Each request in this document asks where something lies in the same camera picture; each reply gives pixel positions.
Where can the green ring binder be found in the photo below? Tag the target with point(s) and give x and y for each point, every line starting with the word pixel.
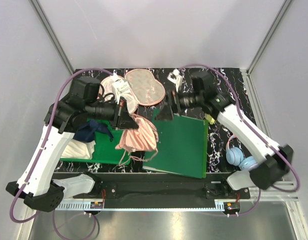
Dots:
pixel 182 147

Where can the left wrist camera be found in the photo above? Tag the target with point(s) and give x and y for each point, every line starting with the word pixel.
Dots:
pixel 119 86

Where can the pink satin bra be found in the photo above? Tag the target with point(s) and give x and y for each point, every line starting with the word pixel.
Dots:
pixel 143 139

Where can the white cloth garment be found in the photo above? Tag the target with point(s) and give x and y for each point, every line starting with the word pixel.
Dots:
pixel 79 150

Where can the green plastic bin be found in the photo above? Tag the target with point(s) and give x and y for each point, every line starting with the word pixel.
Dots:
pixel 105 152

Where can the navy blue garment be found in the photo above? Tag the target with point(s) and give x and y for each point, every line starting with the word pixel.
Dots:
pixel 86 132

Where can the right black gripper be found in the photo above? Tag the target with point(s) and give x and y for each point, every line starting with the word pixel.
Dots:
pixel 166 112

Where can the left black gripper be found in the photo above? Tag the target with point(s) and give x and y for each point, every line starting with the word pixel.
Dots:
pixel 121 118

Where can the pink mesh laundry bag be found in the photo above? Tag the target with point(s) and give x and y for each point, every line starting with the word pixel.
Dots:
pixel 145 89

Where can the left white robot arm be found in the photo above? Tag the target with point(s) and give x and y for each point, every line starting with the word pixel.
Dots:
pixel 36 186

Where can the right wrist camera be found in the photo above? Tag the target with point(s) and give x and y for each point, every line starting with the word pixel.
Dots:
pixel 176 78

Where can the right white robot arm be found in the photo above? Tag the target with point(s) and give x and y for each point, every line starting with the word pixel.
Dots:
pixel 271 161

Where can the yellow paper cup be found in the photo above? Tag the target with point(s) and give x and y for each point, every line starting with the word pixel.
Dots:
pixel 210 119

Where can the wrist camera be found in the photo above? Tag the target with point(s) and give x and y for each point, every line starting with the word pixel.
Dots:
pixel 119 86
pixel 176 78

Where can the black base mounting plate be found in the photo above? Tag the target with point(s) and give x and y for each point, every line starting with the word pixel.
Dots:
pixel 207 189

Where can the blue pink cat headphones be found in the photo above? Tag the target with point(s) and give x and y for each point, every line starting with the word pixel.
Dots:
pixel 235 157

